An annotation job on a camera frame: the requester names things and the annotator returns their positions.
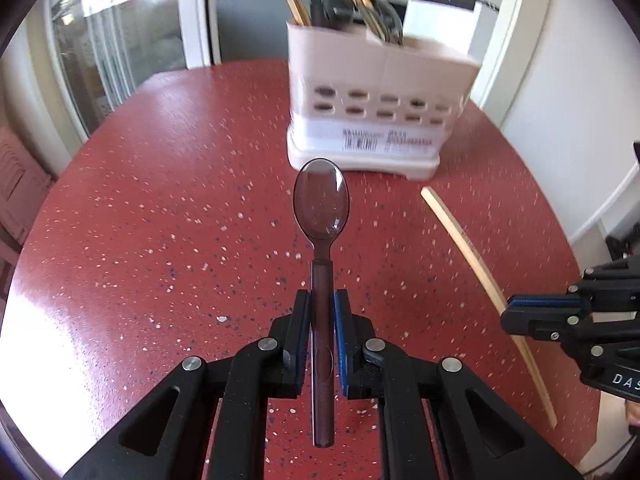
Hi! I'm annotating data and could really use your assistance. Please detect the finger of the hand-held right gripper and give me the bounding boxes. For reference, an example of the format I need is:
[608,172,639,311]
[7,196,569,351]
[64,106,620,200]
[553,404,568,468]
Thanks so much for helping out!
[500,305,640,349]
[506,256,640,314]

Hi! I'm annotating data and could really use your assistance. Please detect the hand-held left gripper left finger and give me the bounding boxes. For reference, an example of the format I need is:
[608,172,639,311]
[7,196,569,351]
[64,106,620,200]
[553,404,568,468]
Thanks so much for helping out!
[65,289,313,480]

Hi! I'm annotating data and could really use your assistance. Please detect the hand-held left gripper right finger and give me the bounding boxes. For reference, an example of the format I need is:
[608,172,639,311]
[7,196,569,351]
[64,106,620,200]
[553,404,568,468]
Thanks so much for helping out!
[332,288,584,480]

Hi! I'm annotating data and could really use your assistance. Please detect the pale pink utensil holder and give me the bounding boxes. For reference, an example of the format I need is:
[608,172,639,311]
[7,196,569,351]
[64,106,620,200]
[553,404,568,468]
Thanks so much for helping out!
[286,20,482,181]

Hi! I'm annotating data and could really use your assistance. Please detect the grey kitchen base cabinets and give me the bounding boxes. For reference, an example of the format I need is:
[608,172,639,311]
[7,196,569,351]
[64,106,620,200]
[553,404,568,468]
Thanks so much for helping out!
[215,0,294,66]

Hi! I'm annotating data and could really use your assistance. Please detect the sliding glass door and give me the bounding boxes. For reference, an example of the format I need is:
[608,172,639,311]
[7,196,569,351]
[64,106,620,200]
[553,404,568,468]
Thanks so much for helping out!
[47,0,222,137]

